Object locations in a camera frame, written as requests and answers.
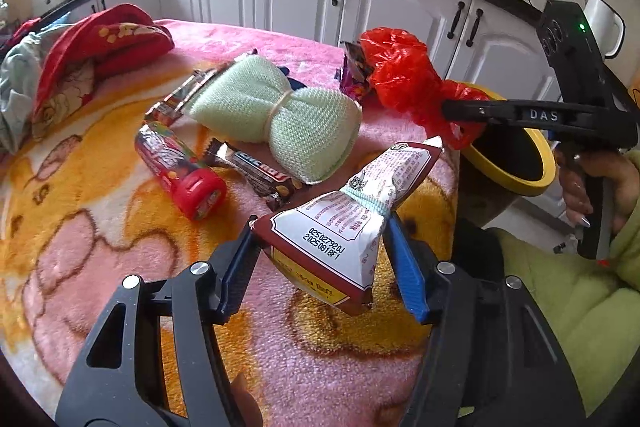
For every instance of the white and brown snack packet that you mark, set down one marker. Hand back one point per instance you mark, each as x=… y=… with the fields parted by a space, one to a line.
x=340 y=227

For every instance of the yellow trash bin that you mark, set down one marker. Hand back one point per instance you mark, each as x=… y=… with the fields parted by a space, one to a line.
x=510 y=157

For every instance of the person's right hand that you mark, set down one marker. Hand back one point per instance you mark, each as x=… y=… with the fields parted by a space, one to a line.
x=575 y=187

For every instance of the purple snack wrapper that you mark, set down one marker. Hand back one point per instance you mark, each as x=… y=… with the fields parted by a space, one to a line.
x=352 y=77

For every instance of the green mesh sponge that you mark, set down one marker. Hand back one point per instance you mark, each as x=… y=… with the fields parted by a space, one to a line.
x=240 y=97

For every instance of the brown chocolate bar wrapper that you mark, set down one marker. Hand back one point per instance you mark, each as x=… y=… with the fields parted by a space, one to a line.
x=260 y=169

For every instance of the light blue cloth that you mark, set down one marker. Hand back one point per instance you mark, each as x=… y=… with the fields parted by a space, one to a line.
x=20 y=77

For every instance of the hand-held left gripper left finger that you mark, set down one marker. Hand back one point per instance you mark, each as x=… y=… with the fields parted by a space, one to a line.
x=235 y=277

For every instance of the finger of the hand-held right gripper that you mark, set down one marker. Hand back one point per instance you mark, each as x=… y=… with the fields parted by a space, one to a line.
x=480 y=111

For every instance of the white jug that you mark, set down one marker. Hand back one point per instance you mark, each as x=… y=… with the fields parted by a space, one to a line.
x=602 y=22

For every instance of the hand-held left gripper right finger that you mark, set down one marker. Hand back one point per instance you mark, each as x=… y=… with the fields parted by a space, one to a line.
x=407 y=272

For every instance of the pink and yellow printed blanket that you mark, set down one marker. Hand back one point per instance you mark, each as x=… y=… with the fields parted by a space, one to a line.
x=125 y=247

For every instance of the striped candy wrapper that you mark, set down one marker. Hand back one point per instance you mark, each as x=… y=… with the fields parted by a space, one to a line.
x=175 y=99

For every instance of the candy tube with red cap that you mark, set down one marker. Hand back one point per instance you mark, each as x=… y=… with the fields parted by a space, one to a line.
x=170 y=157

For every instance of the red plastic bag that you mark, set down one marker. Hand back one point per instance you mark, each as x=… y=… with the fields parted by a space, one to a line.
x=400 y=72

